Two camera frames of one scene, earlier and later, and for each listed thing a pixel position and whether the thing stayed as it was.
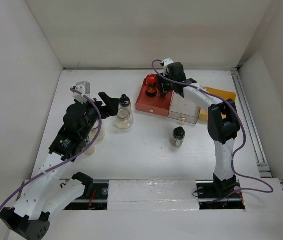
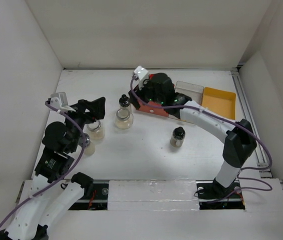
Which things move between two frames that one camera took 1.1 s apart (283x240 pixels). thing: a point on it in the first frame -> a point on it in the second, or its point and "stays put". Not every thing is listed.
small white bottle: (90, 150) stays put
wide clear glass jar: (124, 119) stays put
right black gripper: (161, 80) -> (146, 83)
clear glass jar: (101, 134) stays put
